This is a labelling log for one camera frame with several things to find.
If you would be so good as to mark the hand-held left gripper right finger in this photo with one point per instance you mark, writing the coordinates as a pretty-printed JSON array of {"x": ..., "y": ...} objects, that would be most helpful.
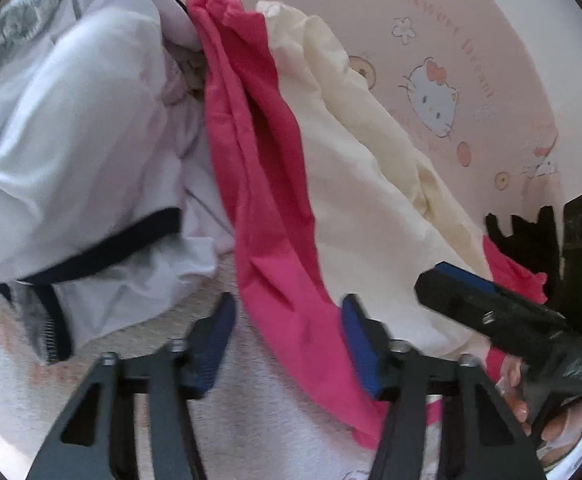
[{"x": 361, "y": 355}]

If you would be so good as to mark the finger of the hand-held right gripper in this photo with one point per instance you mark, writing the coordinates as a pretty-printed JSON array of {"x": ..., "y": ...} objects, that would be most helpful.
[{"x": 471, "y": 305}]

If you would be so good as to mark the white jacket with dark trim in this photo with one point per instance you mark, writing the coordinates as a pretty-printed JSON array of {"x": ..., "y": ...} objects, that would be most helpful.
[{"x": 71, "y": 135}]

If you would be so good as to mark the folded black garment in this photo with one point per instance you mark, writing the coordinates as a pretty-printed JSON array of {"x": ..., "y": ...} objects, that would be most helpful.
[{"x": 526, "y": 250}]

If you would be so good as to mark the person's right hand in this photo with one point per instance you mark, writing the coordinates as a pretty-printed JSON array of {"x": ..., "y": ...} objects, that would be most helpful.
[{"x": 566, "y": 422}]

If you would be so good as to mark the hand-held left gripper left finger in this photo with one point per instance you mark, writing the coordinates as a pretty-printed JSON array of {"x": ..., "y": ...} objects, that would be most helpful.
[{"x": 216, "y": 345}]

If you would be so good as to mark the pink and cream t-shirt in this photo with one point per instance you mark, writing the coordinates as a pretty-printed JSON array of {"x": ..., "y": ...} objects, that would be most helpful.
[{"x": 351, "y": 185}]

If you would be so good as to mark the pink printed blanket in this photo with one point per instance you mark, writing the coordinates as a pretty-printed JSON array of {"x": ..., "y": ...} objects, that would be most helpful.
[{"x": 421, "y": 35}]

